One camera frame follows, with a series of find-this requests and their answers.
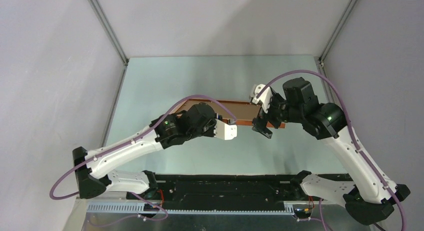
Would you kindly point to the left aluminium corner post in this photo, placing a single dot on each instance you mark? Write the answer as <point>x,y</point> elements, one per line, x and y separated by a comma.
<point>109,31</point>

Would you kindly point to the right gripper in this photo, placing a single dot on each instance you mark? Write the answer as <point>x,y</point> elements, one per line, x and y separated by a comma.
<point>260,122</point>

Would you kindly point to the right aluminium corner post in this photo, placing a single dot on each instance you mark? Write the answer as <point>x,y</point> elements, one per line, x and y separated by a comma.
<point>337,30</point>

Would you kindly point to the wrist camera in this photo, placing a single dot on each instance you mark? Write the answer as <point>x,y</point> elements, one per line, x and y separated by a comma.
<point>261,94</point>
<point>225,131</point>

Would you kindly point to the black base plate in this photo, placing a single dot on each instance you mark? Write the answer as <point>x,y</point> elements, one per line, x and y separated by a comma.
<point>188,200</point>

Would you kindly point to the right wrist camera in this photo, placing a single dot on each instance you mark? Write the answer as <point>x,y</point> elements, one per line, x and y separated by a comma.
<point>261,94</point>

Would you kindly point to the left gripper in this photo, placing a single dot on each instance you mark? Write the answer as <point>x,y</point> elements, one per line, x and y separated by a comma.
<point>212,132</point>

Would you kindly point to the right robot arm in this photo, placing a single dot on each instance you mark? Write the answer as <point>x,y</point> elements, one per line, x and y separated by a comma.
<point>370,196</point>

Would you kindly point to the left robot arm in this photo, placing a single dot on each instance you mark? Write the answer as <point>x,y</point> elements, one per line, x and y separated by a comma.
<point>96,171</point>

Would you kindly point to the wooden picture frame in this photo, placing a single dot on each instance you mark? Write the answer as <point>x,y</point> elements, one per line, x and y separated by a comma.
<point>244,112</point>

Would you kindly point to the aluminium corner post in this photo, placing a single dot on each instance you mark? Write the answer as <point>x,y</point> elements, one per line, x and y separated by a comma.
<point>109,31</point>
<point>337,30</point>

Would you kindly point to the grey slotted cable duct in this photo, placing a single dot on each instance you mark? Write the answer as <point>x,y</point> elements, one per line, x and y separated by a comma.
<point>144,208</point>

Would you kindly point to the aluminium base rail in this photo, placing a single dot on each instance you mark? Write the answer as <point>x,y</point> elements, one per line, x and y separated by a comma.
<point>295,189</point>

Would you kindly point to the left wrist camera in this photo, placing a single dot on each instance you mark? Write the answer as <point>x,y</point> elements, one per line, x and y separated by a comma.
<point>225,131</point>

